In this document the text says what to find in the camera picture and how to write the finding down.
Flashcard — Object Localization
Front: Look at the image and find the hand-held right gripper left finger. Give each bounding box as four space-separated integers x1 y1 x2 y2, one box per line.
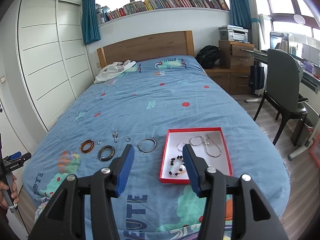
29 144 135 240

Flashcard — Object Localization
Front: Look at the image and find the red cardboard box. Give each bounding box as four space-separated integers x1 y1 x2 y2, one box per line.
159 127 233 184

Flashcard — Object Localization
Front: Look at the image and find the dark grey chair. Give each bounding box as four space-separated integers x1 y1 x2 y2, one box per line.
253 48 308 145

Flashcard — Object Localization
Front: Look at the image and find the computer monitor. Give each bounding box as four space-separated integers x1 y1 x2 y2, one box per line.
270 31 288 50

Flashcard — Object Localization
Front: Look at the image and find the thin silver bangle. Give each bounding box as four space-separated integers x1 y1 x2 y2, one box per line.
138 138 157 153

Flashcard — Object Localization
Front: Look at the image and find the white garment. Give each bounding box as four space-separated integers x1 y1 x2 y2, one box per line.
94 59 137 84

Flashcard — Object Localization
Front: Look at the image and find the black backpack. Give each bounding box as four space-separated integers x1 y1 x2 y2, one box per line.
196 45 221 69

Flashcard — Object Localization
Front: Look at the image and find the wooden headboard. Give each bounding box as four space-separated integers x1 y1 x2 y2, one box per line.
97 30 195 68

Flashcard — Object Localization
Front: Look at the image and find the teal curtain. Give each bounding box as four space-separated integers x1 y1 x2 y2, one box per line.
226 0 250 29
82 0 101 44

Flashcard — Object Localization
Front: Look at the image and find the red plastic frame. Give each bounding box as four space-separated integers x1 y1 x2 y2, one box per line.
309 142 320 168

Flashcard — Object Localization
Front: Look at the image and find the grey trash bin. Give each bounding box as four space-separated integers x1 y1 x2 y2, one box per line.
291 117 313 147

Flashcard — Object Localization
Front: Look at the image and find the person's left hand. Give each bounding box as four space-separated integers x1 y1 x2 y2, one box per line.
0 174 19 209

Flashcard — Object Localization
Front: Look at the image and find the dark brown bangle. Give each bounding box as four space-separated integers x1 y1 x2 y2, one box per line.
98 145 116 162

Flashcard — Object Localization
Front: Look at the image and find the low wooden cabinet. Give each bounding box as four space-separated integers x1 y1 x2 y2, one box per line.
205 66 253 95

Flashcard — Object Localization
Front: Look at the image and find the white wardrobe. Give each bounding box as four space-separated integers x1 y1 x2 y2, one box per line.
16 0 100 130

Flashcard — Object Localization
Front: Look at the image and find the black white beaded bracelet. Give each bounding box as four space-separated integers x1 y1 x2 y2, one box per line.
169 155 190 176

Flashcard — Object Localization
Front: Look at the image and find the white printer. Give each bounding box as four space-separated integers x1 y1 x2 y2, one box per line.
219 25 249 42

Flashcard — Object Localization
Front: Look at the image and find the row of books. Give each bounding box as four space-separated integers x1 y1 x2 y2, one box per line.
96 0 230 25

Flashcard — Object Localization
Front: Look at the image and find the silver pearl necklace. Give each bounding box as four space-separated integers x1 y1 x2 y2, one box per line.
189 134 222 158

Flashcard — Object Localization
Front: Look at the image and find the navy hanging bag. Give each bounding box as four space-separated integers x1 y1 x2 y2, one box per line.
249 64 265 90

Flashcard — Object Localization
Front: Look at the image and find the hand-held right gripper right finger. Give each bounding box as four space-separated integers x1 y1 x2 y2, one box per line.
182 143 290 240

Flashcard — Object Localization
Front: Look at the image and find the orange amber bangle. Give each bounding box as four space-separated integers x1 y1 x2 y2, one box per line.
80 140 95 154

